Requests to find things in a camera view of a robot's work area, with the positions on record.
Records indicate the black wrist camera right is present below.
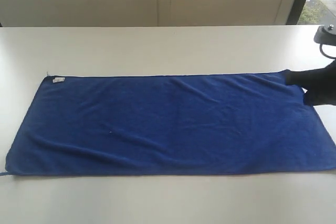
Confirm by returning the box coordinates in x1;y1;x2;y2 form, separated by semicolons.
313;24;335;60

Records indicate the blue towel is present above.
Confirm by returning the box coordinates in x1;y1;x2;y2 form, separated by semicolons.
5;71;335;177

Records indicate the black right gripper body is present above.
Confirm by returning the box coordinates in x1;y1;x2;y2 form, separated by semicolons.
308;60;335;106

